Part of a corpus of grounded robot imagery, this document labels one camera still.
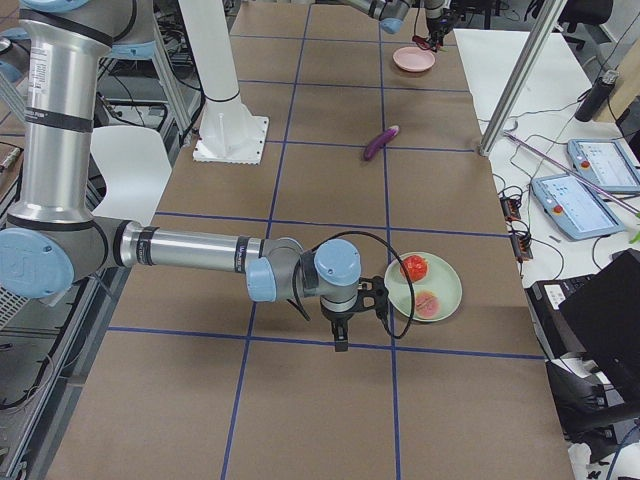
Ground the orange circuit board upper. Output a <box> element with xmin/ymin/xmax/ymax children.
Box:
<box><xmin>499</xmin><ymin>195</ymin><xmax>522</xmax><ymax>222</ymax></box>

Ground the orange circuit board lower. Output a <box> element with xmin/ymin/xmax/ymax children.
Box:
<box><xmin>509</xmin><ymin>231</ymin><xmax>533</xmax><ymax>263</ymax></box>

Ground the black water bottle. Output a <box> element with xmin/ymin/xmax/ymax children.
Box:
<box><xmin>574</xmin><ymin>69</ymin><xmax>619</xmax><ymax>122</ymax></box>

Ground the teach pendant tablet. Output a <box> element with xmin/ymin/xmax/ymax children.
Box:
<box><xmin>531</xmin><ymin>175</ymin><xmax>624</xmax><ymax>240</ymax></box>
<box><xmin>567</xmin><ymin>139</ymin><xmax>639</xmax><ymax>194</ymax></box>

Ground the white pedestal column base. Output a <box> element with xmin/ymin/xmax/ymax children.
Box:
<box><xmin>179</xmin><ymin>0</ymin><xmax>269</xmax><ymax>165</ymax></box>

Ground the orange circuit board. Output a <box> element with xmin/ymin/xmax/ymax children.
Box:
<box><xmin>499</xmin><ymin>195</ymin><xmax>522</xmax><ymax>222</ymax></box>
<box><xmin>509</xmin><ymin>231</ymin><xmax>533</xmax><ymax>263</ymax></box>

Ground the far teach pendant tablet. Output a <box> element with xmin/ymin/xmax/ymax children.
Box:
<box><xmin>567</xmin><ymin>139</ymin><xmax>639</xmax><ymax>194</ymax></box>

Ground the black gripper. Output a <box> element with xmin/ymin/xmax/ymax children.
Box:
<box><xmin>426</xmin><ymin>15</ymin><xmax>447</xmax><ymax>51</ymax></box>
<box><xmin>320</xmin><ymin>300</ymin><xmax>355</xmax><ymax>352</ymax></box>

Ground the black laptop computer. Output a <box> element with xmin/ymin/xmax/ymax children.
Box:
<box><xmin>526</xmin><ymin>249</ymin><xmax>639</xmax><ymax>401</ymax></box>

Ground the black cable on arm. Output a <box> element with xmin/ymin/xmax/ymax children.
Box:
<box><xmin>287</xmin><ymin>229</ymin><xmax>415</xmax><ymax>340</ymax></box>

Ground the green plate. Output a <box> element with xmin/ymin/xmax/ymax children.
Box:
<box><xmin>384</xmin><ymin>252</ymin><xmax>462</xmax><ymax>322</ymax></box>

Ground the peach toy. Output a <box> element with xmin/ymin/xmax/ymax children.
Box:
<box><xmin>415</xmin><ymin>290</ymin><xmax>440</xmax><ymax>319</ymax></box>

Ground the purple eggplant toy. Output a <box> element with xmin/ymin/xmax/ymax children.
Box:
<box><xmin>362</xmin><ymin>125</ymin><xmax>400</xmax><ymax>161</ymax></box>

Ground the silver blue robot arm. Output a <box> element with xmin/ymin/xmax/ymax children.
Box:
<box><xmin>1</xmin><ymin>1</ymin><xmax>361</xmax><ymax>351</ymax></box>
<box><xmin>341</xmin><ymin>0</ymin><xmax>457</xmax><ymax>52</ymax></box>

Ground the pink plate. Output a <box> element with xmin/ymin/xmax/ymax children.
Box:
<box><xmin>392</xmin><ymin>46</ymin><xmax>436</xmax><ymax>73</ymax></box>

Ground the red pomegranate toy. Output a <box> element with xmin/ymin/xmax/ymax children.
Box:
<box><xmin>399</xmin><ymin>254</ymin><xmax>430</xmax><ymax>283</ymax></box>

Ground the aluminium frame post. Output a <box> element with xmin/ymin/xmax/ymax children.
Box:
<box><xmin>478</xmin><ymin>0</ymin><xmax>567</xmax><ymax>157</ymax></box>

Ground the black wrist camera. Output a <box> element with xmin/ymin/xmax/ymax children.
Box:
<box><xmin>355</xmin><ymin>275</ymin><xmax>389</xmax><ymax>320</ymax></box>

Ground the long grabber stick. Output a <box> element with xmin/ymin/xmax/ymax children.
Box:
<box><xmin>504</xmin><ymin>119</ymin><xmax>640</xmax><ymax>217</ymax></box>

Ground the white plastic chair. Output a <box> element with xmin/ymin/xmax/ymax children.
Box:
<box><xmin>91</xmin><ymin>126</ymin><xmax>172</xmax><ymax>226</ymax></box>

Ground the red chili pepper toy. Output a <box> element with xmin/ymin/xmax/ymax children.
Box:
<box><xmin>412</xmin><ymin>35</ymin><xmax>431</xmax><ymax>51</ymax></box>

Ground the near teach pendant tablet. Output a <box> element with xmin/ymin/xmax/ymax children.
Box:
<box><xmin>531</xmin><ymin>175</ymin><xmax>624</xmax><ymax>240</ymax></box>

